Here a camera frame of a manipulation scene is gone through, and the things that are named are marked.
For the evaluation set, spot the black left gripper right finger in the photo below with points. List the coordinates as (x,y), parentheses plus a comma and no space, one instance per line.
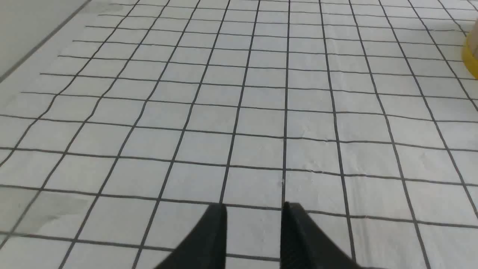
(303,245)

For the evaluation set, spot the yellow bamboo steamer basket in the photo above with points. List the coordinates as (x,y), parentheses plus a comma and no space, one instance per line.
(470,51)

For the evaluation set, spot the white grid tablecloth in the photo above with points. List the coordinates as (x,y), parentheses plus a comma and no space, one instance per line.
(362,111)

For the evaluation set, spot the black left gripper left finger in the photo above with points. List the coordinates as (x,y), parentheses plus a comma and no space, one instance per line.
(205,246)

